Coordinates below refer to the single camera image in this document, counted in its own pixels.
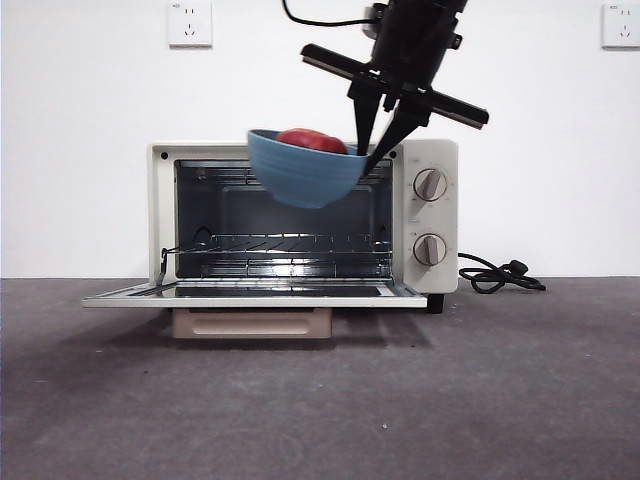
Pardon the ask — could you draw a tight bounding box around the red apple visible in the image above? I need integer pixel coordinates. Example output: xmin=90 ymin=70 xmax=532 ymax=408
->
xmin=276 ymin=127 xmax=349 ymax=155

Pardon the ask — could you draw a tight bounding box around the blue bowl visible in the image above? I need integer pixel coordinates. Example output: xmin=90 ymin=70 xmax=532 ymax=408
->
xmin=247 ymin=128 xmax=374 ymax=210

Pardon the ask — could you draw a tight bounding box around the metal wire oven rack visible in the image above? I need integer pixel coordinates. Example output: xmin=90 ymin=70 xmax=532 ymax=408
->
xmin=167 ymin=232 xmax=394 ymax=261

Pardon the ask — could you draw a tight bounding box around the white wall socket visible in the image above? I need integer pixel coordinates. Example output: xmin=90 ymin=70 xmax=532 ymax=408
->
xmin=167 ymin=2 xmax=213 ymax=50
xmin=601 ymin=4 xmax=640 ymax=50

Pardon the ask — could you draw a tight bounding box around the beige oven knob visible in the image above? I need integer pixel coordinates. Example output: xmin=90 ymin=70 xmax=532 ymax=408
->
xmin=414 ymin=168 xmax=450 ymax=203
xmin=413 ymin=232 xmax=449 ymax=267

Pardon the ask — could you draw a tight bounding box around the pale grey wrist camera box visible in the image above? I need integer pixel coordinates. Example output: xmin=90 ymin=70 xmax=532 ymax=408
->
xmin=360 ymin=2 xmax=387 ymax=40

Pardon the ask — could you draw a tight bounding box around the oven door with beige handle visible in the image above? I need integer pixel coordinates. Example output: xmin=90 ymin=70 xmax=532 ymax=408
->
xmin=82 ymin=278 xmax=430 ymax=340

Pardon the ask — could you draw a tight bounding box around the cream toaster oven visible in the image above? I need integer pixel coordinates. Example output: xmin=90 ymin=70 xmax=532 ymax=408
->
xmin=148 ymin=138 xmax=460 ymax=315

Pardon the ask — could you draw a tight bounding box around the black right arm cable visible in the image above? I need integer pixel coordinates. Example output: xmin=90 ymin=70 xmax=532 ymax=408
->
xmin=281 ymin=0 xmax=374 ymax=27

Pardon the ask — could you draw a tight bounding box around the black oven power cable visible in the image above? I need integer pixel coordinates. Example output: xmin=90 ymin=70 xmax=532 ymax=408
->
xmin=457 ymin=251 xmax=547 ymax=295

